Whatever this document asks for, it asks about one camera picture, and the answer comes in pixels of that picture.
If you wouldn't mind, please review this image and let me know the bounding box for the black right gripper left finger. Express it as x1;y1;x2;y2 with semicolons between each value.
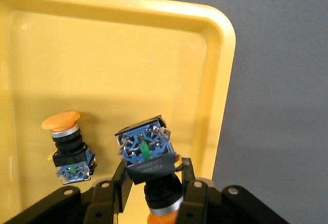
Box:
4;161;134;224

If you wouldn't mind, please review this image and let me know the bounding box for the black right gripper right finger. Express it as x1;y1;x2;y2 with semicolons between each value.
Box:
174;157;288;224

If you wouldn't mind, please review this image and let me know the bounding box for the yellow mushroom push button switch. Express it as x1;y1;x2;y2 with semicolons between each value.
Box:
41;111;98;186
114;115;184;224

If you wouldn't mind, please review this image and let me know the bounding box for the yellow plastic tray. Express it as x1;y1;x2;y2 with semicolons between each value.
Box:
0;0;237;224

